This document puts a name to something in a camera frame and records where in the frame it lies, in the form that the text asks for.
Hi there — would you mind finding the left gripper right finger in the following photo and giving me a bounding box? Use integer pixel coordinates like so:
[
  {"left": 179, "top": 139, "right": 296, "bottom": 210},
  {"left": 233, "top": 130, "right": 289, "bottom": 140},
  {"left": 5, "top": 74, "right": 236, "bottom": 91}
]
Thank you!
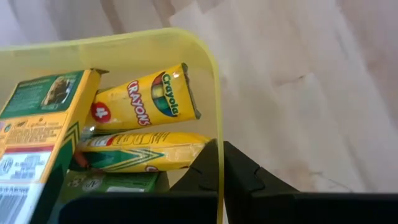
[{"left": 223, "top": 141, "right": 398, "bottom": 224}]

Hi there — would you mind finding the small yellow crayon pack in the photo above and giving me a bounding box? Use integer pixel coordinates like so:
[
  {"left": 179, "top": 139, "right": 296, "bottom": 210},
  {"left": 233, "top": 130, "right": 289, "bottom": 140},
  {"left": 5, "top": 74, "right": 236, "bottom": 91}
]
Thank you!
[
  {"left": 83, "top": 62, "right": 202, "bottom": 133},
  {"left": 73, "top": 131, "right": 213, "bottom": 174}
]

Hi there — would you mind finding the yellow translucent plastic bin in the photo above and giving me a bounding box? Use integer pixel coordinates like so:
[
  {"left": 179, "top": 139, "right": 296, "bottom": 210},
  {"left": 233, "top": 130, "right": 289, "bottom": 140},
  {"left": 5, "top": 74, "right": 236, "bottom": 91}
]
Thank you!
[{"left": 0, "top": 27, "right": 225, "bottom": 224}]

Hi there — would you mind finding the green and blue card box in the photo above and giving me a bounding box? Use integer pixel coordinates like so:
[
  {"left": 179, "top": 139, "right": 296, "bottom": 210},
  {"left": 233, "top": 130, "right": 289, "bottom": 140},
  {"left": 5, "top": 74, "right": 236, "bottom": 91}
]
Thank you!
[{"left": 46, "top": 169, "right": 170, "bottom": 224}]

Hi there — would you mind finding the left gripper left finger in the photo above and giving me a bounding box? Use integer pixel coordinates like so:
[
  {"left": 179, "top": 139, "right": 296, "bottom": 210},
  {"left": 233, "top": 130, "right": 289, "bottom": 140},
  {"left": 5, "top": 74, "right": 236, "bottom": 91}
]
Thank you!
[{"left": 58, "top": 139, "right": 218, "bottom": 224}]

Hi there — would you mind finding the yellow crayon box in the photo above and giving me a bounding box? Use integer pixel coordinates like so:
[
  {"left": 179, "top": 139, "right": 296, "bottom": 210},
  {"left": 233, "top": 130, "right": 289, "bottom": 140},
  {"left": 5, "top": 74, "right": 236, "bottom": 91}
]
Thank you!
[{"left": 0, "top": 68, "right": 109, "bottom": 224}]

